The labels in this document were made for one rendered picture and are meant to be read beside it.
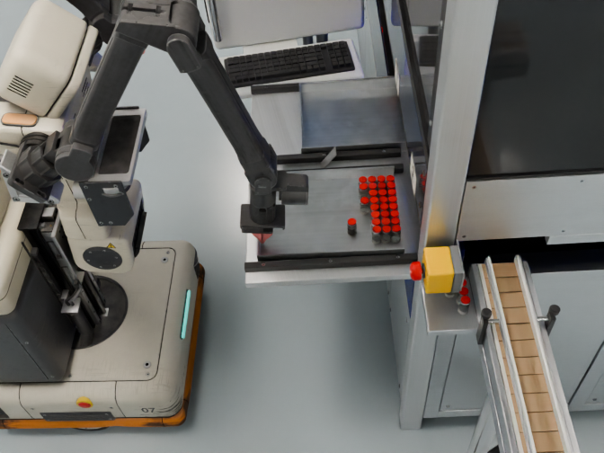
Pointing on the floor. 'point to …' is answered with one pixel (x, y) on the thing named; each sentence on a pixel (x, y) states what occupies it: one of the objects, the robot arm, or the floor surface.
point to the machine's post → (447, 172)
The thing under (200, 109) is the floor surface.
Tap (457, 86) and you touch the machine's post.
